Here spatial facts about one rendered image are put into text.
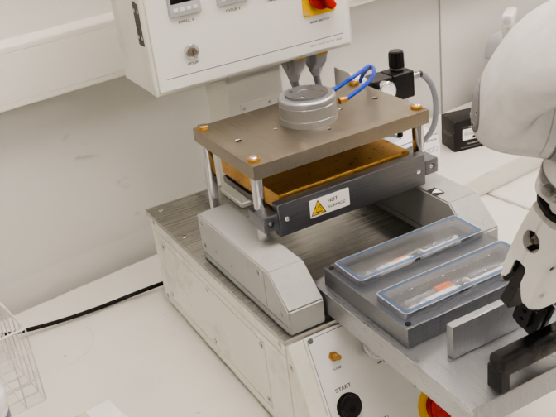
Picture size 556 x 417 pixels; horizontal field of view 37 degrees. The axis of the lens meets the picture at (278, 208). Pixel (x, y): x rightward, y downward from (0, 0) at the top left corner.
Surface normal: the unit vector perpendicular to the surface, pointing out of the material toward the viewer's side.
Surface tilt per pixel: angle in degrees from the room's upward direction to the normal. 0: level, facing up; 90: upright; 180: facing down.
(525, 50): 59
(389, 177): 90
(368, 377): 65
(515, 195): 0
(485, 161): 0
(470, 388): 0
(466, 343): 90
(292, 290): 41
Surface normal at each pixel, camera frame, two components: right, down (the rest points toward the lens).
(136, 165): 0.59, 0.30
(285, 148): -0.11, -0.89
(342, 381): 0.40, -0.07
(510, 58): -0.92, -0.18
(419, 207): -0.86, 0.31
